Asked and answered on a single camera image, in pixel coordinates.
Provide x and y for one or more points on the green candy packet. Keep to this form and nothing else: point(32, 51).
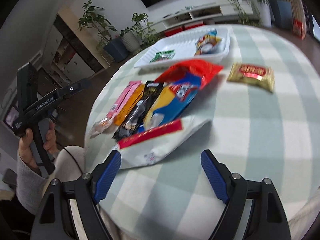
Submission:
point(163, 55)

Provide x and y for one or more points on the trailing ivy plant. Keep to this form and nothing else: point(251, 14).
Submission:
point(144, 30)

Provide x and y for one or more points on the left red storage box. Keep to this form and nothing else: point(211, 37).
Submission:
point(173, 31)

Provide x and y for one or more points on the hanging vine on console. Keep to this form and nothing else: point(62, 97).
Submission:
point(243, 16)

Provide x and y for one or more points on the gold red candy packet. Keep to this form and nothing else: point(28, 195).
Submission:
point(252, 75)

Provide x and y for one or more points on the orange snack bar packet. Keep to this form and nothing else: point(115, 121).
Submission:
point(131, 102)

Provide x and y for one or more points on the tall plant blue square pot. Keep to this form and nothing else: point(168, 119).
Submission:
point(282, 12)

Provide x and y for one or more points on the clear orange bear packet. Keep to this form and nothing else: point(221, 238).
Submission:
point(101, 126)

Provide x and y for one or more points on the wooden storage cabinet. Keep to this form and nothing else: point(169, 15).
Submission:
point(71, 54)

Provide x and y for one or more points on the bushy plant white pot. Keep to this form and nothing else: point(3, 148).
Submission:
point(263, 10)

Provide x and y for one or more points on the right red storage box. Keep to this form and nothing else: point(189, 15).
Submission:
point(193, 25)

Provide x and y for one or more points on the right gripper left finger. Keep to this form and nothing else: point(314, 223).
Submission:
point(104, 175)

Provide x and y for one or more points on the blue yellow cookie packet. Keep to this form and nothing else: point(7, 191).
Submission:
point(171, 102)

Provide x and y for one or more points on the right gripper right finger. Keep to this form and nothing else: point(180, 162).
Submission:
point(215, 172)

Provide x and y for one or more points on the tall plant dark blue pot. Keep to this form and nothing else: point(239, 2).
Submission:
point(93, 18)

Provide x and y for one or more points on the white bag red strip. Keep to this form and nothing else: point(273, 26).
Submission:
point(151, 146)

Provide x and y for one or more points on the white tv console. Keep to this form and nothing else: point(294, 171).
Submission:
point(200, 13)

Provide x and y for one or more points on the blue panda snack bag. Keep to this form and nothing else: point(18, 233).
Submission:
point(208, 44)

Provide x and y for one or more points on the red storage box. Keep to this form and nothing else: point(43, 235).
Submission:
point(193, 25)
point(173, 31)

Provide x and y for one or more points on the white foam tray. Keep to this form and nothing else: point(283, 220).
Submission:
point(184, 46)

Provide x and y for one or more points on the pink wafer bar packet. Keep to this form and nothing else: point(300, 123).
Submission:
point(123, 98)

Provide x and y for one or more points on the plant in white ribbed pot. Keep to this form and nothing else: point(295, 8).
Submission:
point(129, 40)

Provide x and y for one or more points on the black sesame snack packet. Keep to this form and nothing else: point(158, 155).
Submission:
point(139, 110)

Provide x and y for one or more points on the red gift bag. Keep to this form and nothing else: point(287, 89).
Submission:
point(298, 29)

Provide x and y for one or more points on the red snack bag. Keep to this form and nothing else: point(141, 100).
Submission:
point(205, 70)

